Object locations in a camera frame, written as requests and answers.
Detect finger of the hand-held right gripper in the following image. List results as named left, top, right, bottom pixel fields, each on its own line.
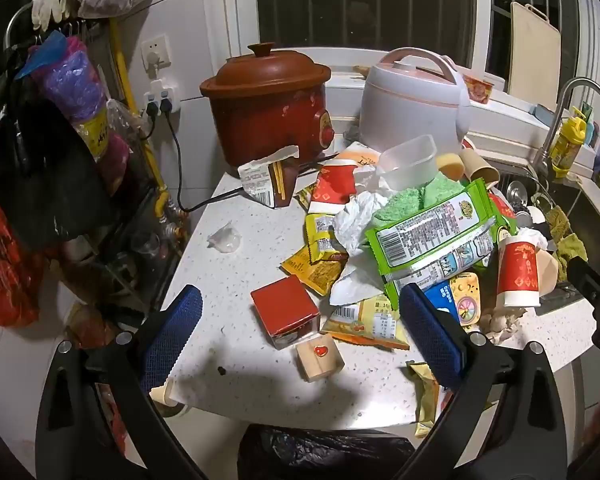
left=566, top=256, right=600, bottom=361

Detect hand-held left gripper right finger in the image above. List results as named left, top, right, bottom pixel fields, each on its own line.
left=397, top=282, right=568, bottom=480

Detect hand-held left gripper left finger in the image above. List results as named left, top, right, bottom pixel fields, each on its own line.
left=35, top=284, right=208, bottom=480

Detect green fuzzy cloth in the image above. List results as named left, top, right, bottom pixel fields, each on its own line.
left=371, top=172, right=468, bottom=233

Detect bin with black bag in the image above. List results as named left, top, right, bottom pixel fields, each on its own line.
left=237, top=425, right=416, bottom=480

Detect yellow green rag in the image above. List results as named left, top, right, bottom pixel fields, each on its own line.
left=545, top=205, right=588, bottom=281

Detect blue packet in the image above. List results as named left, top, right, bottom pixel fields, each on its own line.
left=422, top=280, right=453, bottom=311

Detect yellow toy case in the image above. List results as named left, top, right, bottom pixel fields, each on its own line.
left=450, top=272, right=482, bottom=328

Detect white corner guard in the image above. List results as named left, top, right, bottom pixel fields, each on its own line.
left=150, top=380, right=188, bottom=407

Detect pale yellow packet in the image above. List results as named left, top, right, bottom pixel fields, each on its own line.
left=407, top=362, right=453, bottom=438

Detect orange yellow snack packet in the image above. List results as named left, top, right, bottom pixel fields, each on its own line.
left=322, top=297, right=411, bottom=352

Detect stainless steel sink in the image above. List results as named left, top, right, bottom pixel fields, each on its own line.
left=495, top=170, right=600, bottom=316

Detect beige crumpled tissue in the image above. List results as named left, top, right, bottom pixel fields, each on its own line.
left=480, top=307, right=528, bottom=343

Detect white crumpled wrapper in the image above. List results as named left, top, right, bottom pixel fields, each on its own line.
left=329, top=260, right=386, bottom=307

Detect green snack wrapper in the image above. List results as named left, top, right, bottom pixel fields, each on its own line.
left=364, top=179, right=518, bottom=306

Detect clear plastic scrap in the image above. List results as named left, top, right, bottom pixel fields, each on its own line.
left=207, top=222, right=243, bottom=253

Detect wooden block with red heart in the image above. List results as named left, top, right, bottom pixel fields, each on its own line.
left=295, top=337, right=346, bottom=383

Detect red cardboard box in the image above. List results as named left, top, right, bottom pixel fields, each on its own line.
left=251, top=275, right=322, bottom=351

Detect yellow brown snack packet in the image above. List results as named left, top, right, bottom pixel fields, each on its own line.
left=280, top=247, right=348, bottom=297

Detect yellow bottle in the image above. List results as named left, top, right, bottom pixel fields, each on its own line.
left=550, top=107, right=588, bottom=178

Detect white crumpled tissue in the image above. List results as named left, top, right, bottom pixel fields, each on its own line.
left=332, top=190, right=391, bottom=256

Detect yellow sponge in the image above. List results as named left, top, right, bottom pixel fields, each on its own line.
left=435, top=152, right=466, bottom=181

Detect torn brown white carton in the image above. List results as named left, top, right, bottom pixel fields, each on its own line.
left=237, top=145, right=301, bottom=209

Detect clear plastic container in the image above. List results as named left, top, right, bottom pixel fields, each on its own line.
left=377, top=134, right=438, bottom=191

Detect steel faucet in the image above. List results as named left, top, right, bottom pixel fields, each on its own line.
left=532, top=76, right=600, bottom=181

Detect red plastic bag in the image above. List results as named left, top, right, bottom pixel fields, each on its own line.
left=0, top=170, right=46, bottom=328

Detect black plastic bag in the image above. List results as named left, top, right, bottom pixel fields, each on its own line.
left=0, top=77, right=116, bottom=251

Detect red printed paper tub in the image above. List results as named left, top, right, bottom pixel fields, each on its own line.
left=461, top=74, right=495, bottom=105

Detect pink rice cooker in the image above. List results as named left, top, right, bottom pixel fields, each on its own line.
left=358, top=47, right=472, bottom=153

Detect beige cutting board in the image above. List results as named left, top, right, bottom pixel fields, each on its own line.
left=507, top=1, right=562, bottom=98

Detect red clay slow cooker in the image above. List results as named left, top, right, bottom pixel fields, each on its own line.
left=200, top=42, right=336, bottom=168

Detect yellow gas pipe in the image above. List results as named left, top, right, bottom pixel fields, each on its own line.
left=107, top=17, right=181, bottom=241

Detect purple plastic bag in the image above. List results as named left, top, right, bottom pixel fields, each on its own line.
left=30, top=37, right=111, bottom=161

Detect blue plastic bag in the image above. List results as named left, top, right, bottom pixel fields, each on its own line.
left=15, top=30, right=68, bottom=78

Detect barred window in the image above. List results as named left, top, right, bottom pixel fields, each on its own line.
left=225, top=0, right=596, bottom=96

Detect white rubber gloves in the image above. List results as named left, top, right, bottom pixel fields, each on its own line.
left=31, top=0, right=73, bottom=31

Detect black power cable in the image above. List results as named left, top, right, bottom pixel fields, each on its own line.
left=169, top=110, right=246, bottom=213

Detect white wall socket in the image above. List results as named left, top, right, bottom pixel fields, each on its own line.
left=141, top=35, right=173, bottom=70

